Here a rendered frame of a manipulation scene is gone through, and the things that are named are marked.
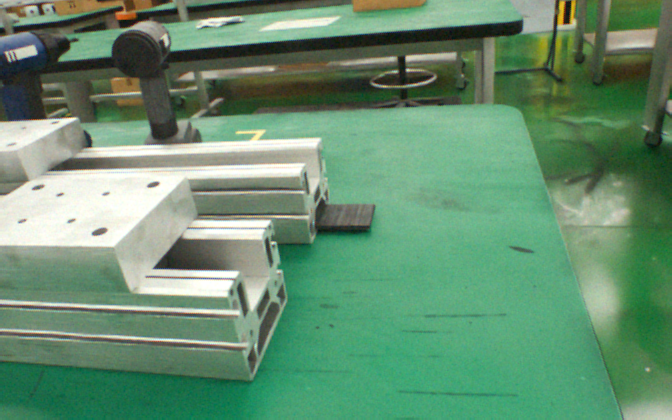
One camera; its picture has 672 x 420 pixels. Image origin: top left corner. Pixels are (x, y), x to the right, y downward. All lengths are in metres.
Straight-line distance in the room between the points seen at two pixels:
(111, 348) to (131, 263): 0.09
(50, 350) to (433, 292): 0.32
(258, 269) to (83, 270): 0.13
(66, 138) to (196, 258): 0.32
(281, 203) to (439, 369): 0.24
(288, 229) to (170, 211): 0.16
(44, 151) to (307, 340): 0.41
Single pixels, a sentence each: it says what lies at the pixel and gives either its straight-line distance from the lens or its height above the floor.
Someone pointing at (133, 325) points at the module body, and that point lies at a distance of 0.41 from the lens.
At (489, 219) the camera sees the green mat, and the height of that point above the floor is 0.78.
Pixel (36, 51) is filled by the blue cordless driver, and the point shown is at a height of 0.97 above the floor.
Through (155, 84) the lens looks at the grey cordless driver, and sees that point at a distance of 0.74.
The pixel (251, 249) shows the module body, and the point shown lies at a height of 0.85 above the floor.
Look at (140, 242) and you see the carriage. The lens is 0.39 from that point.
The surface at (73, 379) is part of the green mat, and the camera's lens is 0.48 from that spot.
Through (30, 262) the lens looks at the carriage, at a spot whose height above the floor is 0.89.
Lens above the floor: 1.06
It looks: 27 degrees down
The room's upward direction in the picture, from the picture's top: 7 degrees counter-clockwise
